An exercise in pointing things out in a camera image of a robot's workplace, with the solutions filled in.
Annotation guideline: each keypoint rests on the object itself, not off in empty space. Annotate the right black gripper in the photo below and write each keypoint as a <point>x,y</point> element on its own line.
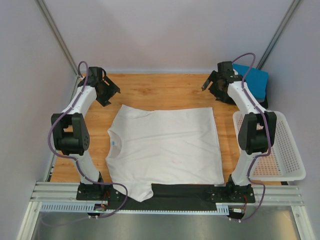
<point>221,96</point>

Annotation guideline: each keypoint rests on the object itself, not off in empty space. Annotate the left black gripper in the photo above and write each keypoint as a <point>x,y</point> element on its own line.
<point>104,101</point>

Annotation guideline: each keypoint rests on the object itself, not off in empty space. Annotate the white t-shirt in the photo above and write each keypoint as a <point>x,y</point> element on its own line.
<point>167,147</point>

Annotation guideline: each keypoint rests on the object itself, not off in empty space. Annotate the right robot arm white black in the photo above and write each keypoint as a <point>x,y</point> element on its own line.
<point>256,135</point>

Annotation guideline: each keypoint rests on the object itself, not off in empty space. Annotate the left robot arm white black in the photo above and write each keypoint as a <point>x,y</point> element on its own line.
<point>68,136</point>

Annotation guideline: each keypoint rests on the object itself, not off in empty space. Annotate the folded black t-shirt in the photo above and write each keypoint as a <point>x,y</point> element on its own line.
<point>264,103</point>

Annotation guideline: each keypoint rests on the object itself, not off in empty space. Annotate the white plastic perforated basket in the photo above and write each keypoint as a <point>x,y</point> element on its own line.
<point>284,164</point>

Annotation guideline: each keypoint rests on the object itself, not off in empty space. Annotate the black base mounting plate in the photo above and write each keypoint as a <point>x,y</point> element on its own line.
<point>169,197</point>

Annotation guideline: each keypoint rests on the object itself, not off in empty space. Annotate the left aluminium corner post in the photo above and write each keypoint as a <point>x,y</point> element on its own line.
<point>44,10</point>

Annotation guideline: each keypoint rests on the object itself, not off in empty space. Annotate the aluminium corner post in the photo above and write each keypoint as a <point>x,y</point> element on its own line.
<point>44,10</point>
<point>293,7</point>

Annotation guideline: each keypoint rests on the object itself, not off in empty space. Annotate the right aluminium corner post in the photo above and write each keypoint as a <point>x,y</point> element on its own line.
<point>293,7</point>

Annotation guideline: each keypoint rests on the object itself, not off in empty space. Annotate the grey slotted cable duct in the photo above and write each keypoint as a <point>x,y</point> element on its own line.
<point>93,208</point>

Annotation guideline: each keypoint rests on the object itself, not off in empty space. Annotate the aluminium frame rail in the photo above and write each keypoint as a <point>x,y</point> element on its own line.
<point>275,195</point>

